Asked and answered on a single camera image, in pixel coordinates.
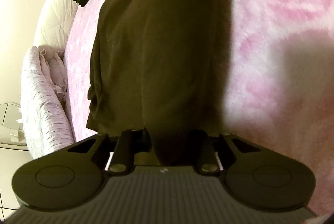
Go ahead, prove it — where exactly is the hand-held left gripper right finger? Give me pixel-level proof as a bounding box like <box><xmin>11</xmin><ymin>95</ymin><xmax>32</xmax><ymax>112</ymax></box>
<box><xmin>191</xmin><ymin>130</ymin><xmax>262</xmax><ymax>175</ymax></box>

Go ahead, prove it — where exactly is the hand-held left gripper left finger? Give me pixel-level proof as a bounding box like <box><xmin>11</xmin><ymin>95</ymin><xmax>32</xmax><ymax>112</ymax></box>
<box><xmin>67</xmin><ymin>127</ymin><xmax>151</xmax><ymax>175</ymax></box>

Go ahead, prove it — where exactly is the dark brown shirt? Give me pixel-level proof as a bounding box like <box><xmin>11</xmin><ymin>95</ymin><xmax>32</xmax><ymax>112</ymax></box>
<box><xmin>86</xmin><ymin>0</ymin><xmax>232</xmax><ymax>166</ymax></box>

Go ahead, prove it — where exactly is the pink rose bed blanket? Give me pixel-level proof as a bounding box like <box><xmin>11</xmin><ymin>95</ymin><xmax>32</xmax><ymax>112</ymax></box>
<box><xmin>63</xmin><ymin>0</ymin><xmax>334</xmax><ymax>214</ymax></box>

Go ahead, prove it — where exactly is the white striped quilt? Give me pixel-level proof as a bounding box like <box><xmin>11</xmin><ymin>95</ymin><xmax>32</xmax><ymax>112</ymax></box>
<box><xmin>20</xmin><ymin>46</ymin><xmax>77</xmax><ymax>159</ymax></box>

